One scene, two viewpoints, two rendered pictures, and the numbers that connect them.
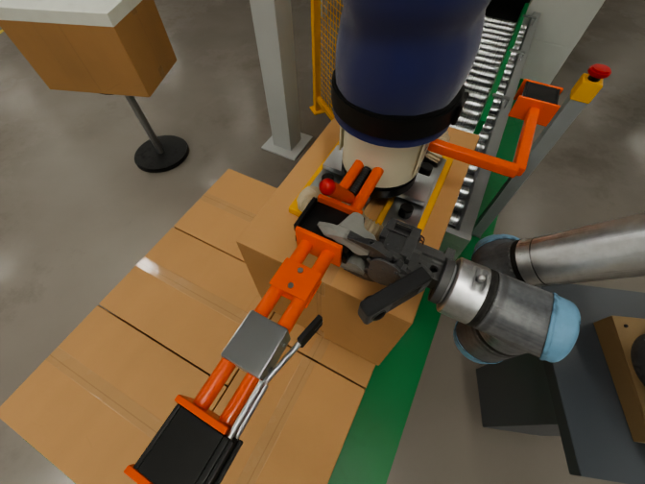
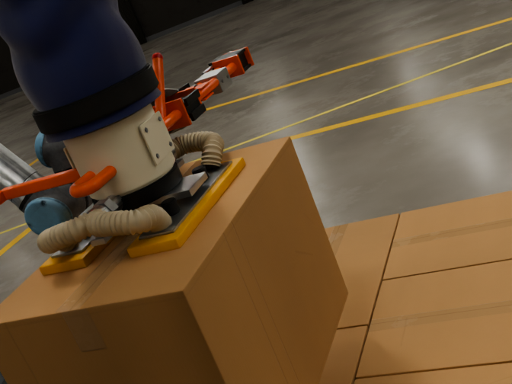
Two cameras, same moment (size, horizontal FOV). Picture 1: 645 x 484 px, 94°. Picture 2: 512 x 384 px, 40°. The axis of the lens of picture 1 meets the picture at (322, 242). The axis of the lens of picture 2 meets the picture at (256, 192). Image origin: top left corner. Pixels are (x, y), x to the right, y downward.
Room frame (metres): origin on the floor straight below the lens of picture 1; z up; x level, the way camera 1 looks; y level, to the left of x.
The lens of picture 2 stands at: (1.80, 0.03, 1.46)
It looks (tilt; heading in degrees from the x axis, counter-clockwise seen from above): 18 degrees down; 178
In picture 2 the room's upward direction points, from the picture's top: 22 degrees counter-clockwise
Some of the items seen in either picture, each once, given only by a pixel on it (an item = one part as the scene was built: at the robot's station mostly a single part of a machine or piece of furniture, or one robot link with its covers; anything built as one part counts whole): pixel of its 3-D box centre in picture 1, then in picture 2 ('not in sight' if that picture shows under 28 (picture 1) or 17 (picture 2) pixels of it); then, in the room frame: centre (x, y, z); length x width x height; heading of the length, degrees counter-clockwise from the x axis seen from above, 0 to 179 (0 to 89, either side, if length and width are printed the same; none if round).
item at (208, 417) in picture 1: (185, 448); (233, 63); (-0.02, 0.16, 1.20); 0.08 x 0.07 x 0.05; 152
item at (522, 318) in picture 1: (519, 315); (65, 144); (0.14, -0.28, 1.19); 0.12 x 0.09 x 0.10; 62
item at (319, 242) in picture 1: (329, 229); (177, 110); (0.29, -0.01, 1.20); 0.10 x 0.08 x 0.06; 62
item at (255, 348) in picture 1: (257, 346); (213, 82); (0.10, 0.09, 1.19); 0.07 x 0.07 x 0.04; 62
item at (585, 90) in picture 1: (518, 177); not in sight; (1.09, -0.99, 0.50); 0.07 x 0.07 x 1.00; 62
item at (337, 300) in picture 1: (364, 228); (193, 307); (0.53, -0.13, 0.87); 0.60 x 0.40 x 0.40; 153
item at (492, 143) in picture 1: (504, 104); not in sight; (1.70, -1.11, 0.50); 2.31 x 0.05 x 0.19; 152
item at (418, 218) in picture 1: (415, 193); (105, 215); (0.47, -0.21, 1.09); 0.34 x 0.10 x 0.05; 152
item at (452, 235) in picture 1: (387, 210); not in sight; (0.82, -0.28, 0.58); 0.70 x 0.03 x 0.06; 62
